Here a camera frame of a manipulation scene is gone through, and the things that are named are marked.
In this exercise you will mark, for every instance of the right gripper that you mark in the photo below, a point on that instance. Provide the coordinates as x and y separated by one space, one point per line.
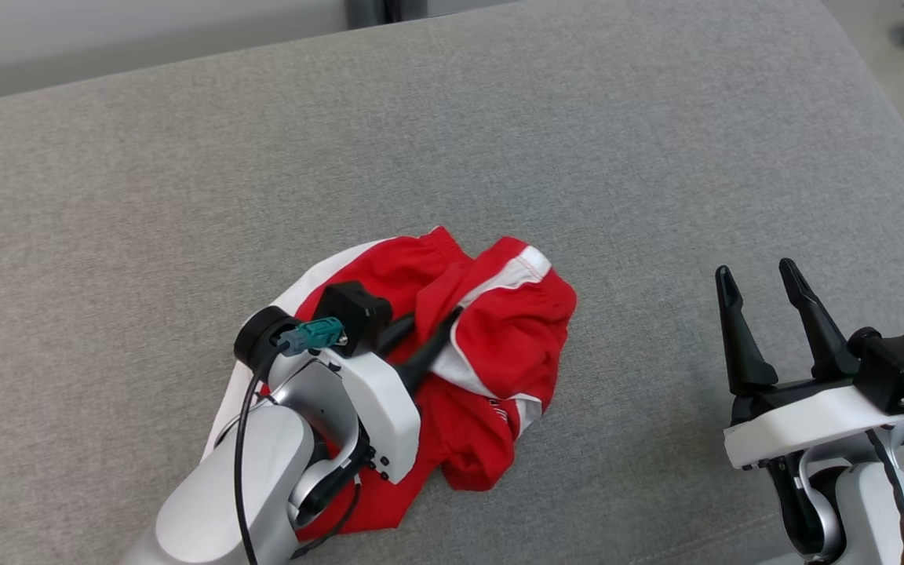
805 424

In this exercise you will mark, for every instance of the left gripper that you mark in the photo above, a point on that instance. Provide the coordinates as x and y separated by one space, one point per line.
385 416

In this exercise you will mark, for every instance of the red white sports garment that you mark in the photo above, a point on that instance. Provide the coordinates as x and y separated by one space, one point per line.
515 337

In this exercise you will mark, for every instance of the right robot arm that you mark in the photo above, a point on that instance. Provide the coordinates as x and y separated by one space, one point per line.
868 510

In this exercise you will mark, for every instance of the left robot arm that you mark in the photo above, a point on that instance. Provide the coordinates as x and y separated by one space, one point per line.
209 502

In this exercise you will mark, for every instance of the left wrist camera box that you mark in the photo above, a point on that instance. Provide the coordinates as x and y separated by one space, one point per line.
354 314

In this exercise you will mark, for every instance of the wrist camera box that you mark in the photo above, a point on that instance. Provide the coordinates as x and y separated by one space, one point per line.
899 365
354 314

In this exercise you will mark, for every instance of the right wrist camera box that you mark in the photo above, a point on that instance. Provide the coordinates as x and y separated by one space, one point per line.
899 365

